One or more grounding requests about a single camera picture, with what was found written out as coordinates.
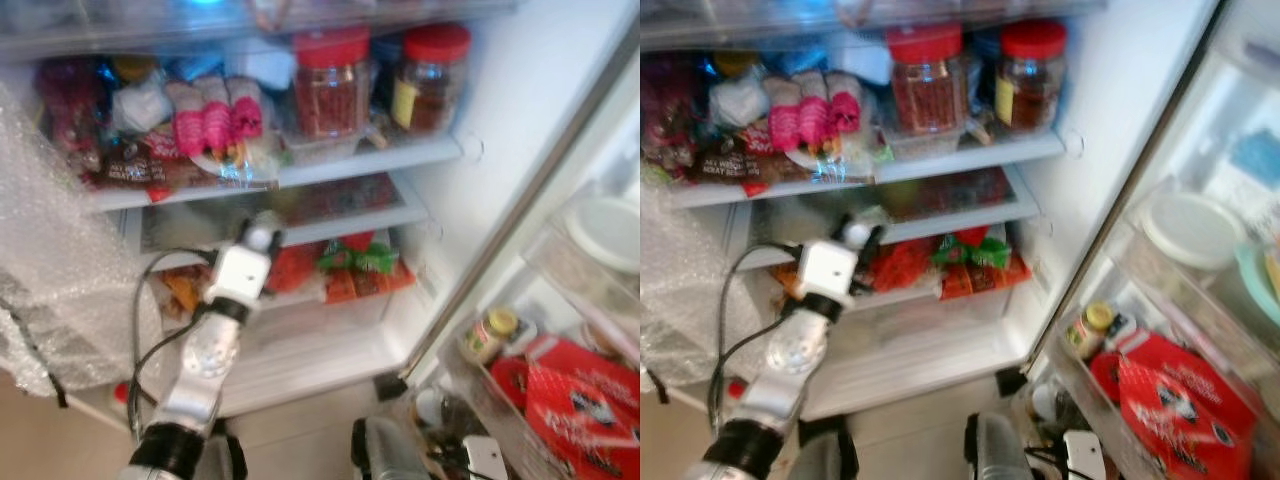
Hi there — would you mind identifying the teal bowl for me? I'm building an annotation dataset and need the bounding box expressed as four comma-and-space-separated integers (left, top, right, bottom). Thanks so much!
1234, 240, 1280, 328

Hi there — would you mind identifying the dark purple food package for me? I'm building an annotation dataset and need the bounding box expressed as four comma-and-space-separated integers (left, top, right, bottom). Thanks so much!
640, 53, 703, 163
33, 57, 102, 153

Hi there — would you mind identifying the pink white snack packet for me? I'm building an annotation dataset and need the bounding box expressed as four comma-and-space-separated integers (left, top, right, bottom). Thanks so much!
825, 72, 864, 137
166, 82, 207, 160
228, 78, 267, 142
199, 75, 238, 153
794, 70, 832, 148
763, 76, 803, 153

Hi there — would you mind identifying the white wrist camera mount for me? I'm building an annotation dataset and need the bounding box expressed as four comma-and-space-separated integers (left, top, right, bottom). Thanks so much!
204, 240, 274, 312
794, 238, 862, 307
461, 434, 510, 480
1061, 429, 1107, 480

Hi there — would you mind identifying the red snack packet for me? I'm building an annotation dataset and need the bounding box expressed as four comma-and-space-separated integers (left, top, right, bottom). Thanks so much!
264, 240, 328, 297
868, 235, 943, 293

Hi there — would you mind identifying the white wrapped bundle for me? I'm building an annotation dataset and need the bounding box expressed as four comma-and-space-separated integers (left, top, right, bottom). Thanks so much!
109, 75, 172, 137
708, 70, 772, 132

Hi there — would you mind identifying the red packet with green top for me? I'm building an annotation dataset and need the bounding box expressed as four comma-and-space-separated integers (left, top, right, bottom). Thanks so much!
930, 226, 1033, 301
318, 231, 418, 303

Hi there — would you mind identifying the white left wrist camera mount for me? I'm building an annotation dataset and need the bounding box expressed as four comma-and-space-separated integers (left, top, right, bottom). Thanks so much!
794, 238, 862, 307
204, 240, 274, 312

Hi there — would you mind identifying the orange food packet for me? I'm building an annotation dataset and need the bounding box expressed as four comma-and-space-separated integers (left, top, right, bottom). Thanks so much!
158, 264, 212, 317
768, 262, 803, 303

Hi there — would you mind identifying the white lid round container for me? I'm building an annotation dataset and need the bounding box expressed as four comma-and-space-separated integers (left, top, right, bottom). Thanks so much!
563, 194, 641, 278
1138, 189, 1248, 273

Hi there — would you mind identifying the yellow lid sauce jar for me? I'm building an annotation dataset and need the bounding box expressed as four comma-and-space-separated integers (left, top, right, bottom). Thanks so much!
1064, 301, 1117, 362
461, 306, 520, 367

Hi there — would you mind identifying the bubble wrap sheet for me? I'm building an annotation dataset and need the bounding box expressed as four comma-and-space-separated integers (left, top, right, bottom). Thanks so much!
640, 178, 749, 389
0, 80, 168, 398

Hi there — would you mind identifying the clear plastic food box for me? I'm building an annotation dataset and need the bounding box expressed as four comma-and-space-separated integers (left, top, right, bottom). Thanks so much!
879, 119, 968, 162
279, 124, 368, 167

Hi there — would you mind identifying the red lid jar yellow label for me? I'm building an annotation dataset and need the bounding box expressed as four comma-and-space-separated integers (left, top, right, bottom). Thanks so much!
994, 19, 1069, 134
391, 24, 472, 137

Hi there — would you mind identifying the clear fridge drawer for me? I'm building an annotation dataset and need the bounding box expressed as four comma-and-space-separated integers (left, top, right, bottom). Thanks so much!
148, 262, 426, 413
760, 258, 1036, 413

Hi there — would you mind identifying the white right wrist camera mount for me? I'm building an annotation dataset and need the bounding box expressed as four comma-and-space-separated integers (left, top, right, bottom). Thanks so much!
1061, 429, 1107, 480
461, 434, 510, 480

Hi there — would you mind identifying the brown bread bag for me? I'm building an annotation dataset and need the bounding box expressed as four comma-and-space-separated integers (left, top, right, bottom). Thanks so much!
93, 130, 283, 193
678, 133, 883, 188

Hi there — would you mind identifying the small yellow lid tub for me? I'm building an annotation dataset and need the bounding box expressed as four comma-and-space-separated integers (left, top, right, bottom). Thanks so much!
714, 49, 762, 77
111, 54, 157, 82

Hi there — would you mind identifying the red printed carton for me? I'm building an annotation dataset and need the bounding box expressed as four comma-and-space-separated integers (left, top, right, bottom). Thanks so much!
1089, 328, 1263, 480
489, 334, 641, 480

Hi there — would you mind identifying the glass fridge shelf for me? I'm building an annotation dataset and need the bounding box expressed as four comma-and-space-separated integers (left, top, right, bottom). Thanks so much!
663, 128, 1067, 210
122, 172, 433, 273
78, 133, 467, 214
728, 165, 1043, 269

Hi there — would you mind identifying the fridge with white interior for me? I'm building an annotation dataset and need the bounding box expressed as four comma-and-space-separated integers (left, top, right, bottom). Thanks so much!
640, 0, 1226, 421
0, 0, 641, 421

